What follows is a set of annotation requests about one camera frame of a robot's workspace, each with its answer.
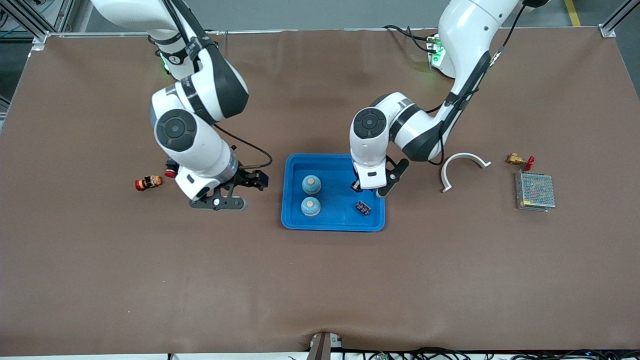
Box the blue plastic tray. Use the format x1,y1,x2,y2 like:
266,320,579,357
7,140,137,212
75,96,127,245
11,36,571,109
280,153,386,233

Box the red orange push button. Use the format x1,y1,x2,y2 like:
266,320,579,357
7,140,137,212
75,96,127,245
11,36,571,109
134,175,164,192

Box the white curved pipe clamp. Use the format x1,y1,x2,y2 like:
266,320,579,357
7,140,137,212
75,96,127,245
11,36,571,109
440,152,492,194

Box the brown table mat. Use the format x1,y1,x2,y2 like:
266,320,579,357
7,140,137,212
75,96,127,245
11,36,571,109
0,27,640,357

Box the perforated metal power supply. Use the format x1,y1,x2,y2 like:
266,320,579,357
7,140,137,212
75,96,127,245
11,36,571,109
514,170,557,213

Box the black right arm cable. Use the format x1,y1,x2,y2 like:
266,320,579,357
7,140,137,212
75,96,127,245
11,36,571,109
160,0,274,171

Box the brass valve red handle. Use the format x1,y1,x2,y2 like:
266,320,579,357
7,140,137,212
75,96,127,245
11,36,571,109
505,153,536,172

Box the black base cable bundle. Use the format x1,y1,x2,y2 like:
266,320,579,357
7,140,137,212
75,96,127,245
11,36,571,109
383,24,437,54

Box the metal table edge bracket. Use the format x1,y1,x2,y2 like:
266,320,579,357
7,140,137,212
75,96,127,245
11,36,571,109
306,331,344,360

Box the black cables below table edge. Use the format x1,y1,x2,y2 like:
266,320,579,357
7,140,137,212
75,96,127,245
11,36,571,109
344,347,640,360

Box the aluminium frame post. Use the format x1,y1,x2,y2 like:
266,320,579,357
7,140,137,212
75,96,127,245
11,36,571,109
598,0,640,39
0,0,76,51

